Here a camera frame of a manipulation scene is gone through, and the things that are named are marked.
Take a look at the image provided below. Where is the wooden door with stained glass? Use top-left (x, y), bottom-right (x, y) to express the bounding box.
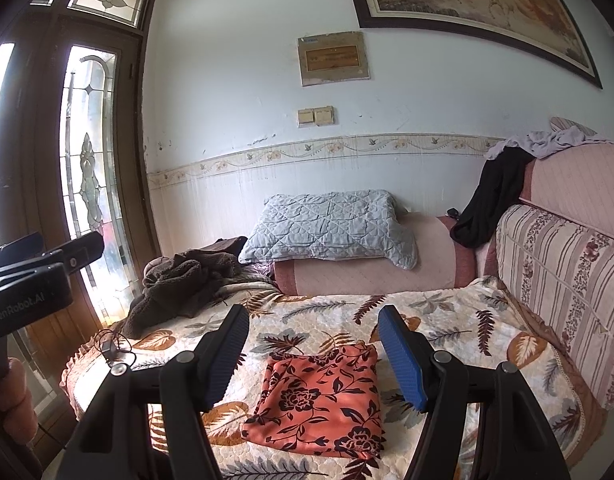
top-left (0, 0), bottom-right (162, 480)

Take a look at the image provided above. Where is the lavender garment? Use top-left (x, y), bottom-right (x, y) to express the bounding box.
top-left (484, 127), bottom-right (614, 161)

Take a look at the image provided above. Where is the black garment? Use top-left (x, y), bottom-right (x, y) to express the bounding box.
top-left (449, 147), bottom-right (538, 249)

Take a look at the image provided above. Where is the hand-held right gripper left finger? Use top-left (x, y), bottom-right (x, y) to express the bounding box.
top-left (57, 304), bottom-right (251, 480)

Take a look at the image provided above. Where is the cream leaf-print blanket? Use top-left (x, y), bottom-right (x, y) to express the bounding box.
top-left (59, 275), bottom-right (605, 480)

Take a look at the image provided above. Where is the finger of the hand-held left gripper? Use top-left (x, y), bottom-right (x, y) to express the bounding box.
top-left (44, 232), bottom-right (105, 277)
top-left (0, 232), bottom-right (42, 273)

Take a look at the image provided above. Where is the person's left hand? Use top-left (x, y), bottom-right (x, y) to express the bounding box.
top-left (0, 357), bottom-right (39, 441)

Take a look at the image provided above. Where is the grey quilted pillow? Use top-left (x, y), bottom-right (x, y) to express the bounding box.
top-left (238, 190), bottom-right (419, 272)

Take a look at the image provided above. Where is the pink sofa backrest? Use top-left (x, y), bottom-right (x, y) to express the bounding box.
top-left (517, 142), bottom-right (614, 241)

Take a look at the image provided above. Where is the framed wall plaque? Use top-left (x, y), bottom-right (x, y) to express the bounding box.
top-left (297, 31), bottom-right (372, 87)

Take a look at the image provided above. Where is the pink sofa bolster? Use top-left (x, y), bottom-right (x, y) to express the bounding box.
top-left (272, 212), bottom-right (478, 297)

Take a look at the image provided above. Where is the brown fleece garment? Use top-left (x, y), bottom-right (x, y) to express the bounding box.
top-left (122, 237), bottom-right (248, 340)

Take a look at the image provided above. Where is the striped floral sofa cushion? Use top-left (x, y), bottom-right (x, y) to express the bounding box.
top-left (492, 203), bottom-right (614, 411)

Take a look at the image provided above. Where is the black charger cable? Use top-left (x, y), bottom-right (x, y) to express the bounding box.
top-left (89, 329), bottom-right (138, 368)

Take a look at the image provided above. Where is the orange floral shirt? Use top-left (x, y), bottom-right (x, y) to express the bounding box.
top-left (241, 342), bottom-right (388, 461)

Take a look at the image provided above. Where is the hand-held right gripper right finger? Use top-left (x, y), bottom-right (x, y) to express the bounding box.
top-left (377, 305), bottom-right (570, 480)

